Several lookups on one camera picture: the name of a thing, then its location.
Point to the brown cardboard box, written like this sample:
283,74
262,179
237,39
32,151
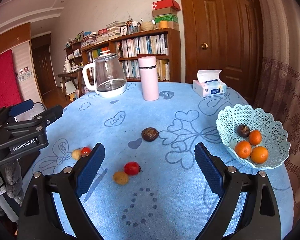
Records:
164,11

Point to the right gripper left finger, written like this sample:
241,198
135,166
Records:
38,218

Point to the dark passion fruit in basket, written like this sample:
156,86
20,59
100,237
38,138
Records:
243,131

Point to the light blue lattice basket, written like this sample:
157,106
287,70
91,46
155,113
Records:
274,136

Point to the brown patterned curtain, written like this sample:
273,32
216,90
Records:
279,89

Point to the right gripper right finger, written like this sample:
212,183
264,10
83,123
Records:
259,218

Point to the wooden bookshelf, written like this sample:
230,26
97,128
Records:
164,44

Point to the wooden side table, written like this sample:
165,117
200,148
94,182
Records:
76,79

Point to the orange cup on shelf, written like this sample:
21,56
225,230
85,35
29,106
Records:
163,24

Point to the blue patterned tablecloth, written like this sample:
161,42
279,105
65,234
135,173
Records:
169,198

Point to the glass kettle white handle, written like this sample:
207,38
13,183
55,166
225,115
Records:
105,76

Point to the red cherry tomato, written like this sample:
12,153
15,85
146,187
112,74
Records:
85,151
132,168

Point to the orange tangerine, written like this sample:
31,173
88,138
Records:
243,149
255,137
259,155

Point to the red fabric panel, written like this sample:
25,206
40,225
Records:
9,91

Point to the pink thermos bottle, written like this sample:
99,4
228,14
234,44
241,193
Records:
149,79

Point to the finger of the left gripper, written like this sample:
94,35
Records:
21,107
43,119

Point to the brass door knob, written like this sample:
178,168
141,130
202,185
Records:
204,46

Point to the red box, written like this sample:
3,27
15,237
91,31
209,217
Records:
166,4

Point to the woven bowl on shelf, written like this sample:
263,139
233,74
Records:
146,26

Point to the tissue pack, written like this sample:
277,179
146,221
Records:
208,83

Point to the green box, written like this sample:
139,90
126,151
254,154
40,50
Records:
166,17

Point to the brown wooden door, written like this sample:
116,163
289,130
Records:
233,30

